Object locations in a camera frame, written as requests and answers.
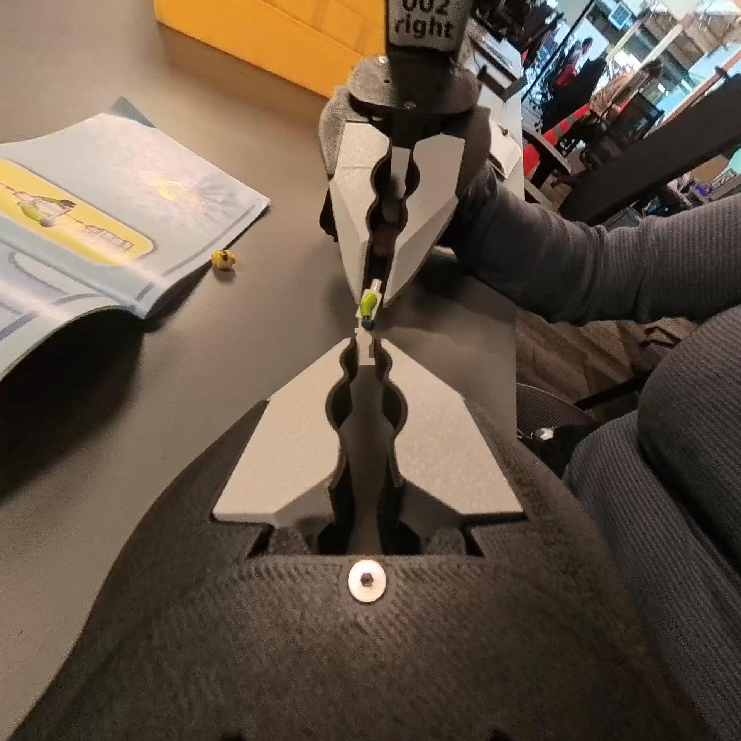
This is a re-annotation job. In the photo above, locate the person's grey sweater torso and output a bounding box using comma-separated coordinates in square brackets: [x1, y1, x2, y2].
[564, 307, 741, 741]

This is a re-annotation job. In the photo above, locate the yellow plastic bin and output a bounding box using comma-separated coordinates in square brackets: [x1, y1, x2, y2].
[153, 0, 390, 100]

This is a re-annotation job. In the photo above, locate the lego instruction booklet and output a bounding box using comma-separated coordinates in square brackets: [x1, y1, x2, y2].
[0, 97, 272, 383]

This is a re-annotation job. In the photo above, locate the person's right forearm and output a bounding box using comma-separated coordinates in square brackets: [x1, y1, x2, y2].
[452, 168, 741, 325]

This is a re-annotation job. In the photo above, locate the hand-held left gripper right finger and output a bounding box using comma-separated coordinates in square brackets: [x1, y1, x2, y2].
[376, 340, 524, 529]

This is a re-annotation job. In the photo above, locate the white lego minifigure torso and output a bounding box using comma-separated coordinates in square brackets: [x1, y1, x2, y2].
[355, 278, 384, 320]

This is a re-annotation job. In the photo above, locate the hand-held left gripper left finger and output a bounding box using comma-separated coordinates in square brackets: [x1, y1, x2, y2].
[213, 337, 357, 529]

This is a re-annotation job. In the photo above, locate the grey mesh office chair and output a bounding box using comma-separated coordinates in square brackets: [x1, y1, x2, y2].
[515, 382, 598, 448]

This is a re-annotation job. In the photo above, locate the large orange traffic cone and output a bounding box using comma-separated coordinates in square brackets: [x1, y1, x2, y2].
[522, 110, 581, 176]

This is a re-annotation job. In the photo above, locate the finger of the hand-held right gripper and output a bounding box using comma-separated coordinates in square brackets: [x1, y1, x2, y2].
[328, 120, 396, 306]
[382, 134, 468, 308]

